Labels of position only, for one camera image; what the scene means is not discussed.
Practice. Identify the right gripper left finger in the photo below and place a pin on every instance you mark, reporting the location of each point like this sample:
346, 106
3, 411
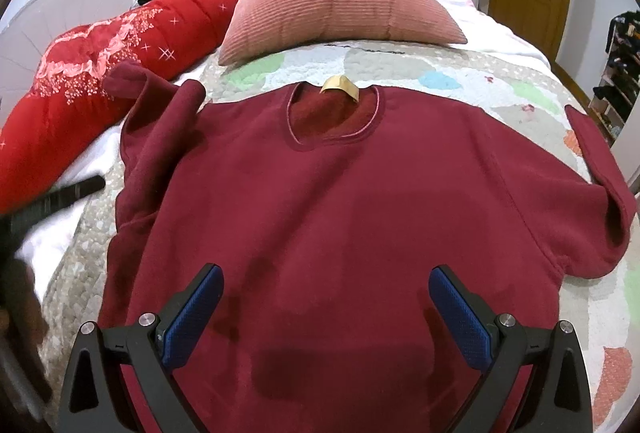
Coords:
95, 397

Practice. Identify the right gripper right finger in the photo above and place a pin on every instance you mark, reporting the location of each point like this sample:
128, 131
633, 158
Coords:
557, 395

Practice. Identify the dark red sweater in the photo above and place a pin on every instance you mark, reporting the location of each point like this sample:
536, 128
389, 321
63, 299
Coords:
327, 215

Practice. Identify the left hand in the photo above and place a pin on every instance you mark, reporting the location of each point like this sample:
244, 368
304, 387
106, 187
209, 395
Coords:
25, 391

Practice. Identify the white bed sheet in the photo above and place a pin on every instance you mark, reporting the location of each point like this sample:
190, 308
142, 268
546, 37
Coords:
60, 212

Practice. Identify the heart pattern quilted bedspread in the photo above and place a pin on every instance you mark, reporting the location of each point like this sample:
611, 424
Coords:
518, 90

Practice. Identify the red floral quilt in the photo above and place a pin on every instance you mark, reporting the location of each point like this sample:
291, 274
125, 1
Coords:
67, 108

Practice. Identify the grey padded headboard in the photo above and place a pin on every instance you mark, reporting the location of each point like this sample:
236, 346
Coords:
32, 29

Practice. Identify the cluttered shelf rack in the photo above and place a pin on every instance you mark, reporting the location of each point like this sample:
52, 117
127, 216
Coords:
614, 97

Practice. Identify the pink corduroy pillow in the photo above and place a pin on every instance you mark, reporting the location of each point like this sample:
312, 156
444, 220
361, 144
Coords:
262, 27

